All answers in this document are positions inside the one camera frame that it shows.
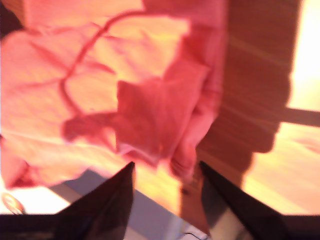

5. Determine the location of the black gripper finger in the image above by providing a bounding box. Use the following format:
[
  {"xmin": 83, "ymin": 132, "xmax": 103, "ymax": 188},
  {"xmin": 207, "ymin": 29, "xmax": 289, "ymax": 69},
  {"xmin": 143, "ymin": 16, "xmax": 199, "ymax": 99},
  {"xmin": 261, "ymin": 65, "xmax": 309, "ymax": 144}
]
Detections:
[
  {"xmin": 56, "ymin": 161, "xmax": 136, "ymax": 240},
  {"xmin": 199, "ymin": 160, "xmax": 292, "ymax": 240}
]

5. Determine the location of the pink underwear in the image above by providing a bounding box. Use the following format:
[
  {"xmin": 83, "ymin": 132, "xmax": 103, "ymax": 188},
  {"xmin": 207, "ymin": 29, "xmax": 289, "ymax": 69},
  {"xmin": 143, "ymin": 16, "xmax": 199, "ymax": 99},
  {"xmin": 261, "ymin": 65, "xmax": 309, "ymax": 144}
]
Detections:
[{"xmin": 0, "ymin": 0, "xmax": 230, "ymax": 190}]

